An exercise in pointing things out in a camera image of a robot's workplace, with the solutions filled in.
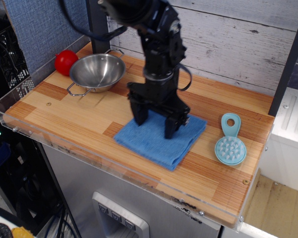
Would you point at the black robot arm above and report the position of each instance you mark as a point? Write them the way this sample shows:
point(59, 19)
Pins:
point(158, 26)

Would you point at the clear acrylic table guard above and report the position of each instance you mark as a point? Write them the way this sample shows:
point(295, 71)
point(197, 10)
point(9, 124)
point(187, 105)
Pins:
point(196, 200)

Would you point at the steel bowl with handles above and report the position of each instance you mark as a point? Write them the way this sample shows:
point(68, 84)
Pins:
point(97, 72)

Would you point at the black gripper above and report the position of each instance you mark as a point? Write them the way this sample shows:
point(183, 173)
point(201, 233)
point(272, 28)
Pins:
point(161, 97)

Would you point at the black plastic crate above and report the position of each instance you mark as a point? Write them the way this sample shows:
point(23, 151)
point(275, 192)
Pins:
point(13, 67)

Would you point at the blue microfiber towel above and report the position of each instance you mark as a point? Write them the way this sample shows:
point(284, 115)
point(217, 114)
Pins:
point(148, 139)

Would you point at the dark metal post right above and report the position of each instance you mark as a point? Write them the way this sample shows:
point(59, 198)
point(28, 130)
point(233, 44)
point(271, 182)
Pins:
point(285, 77)

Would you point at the teal scalp massager brush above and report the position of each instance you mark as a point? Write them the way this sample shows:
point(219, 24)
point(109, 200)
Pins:
point(230, 150)

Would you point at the dark metal post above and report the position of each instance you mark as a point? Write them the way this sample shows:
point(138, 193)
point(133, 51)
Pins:
point(285, 77)
point(98, 25)

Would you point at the dark metal post left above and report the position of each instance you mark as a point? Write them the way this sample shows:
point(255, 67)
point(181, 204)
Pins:
point(98, 25)

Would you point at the yellow object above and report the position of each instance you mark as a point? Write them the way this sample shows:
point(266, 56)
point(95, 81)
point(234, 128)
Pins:
point(21, 232)

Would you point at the red toy tomato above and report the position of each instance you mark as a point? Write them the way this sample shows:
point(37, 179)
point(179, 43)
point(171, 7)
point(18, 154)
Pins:
point(64, 60)

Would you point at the white grooved appliance top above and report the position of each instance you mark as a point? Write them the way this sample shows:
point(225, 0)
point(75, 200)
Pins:
point(286, 121)

